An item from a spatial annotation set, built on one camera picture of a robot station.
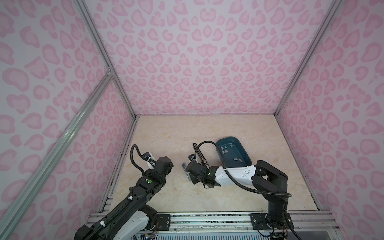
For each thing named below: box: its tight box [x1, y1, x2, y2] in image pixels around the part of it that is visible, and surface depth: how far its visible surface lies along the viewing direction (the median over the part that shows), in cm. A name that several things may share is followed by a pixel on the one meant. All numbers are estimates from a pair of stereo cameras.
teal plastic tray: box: [216, 136, 253, 168], surface depth 100 cm
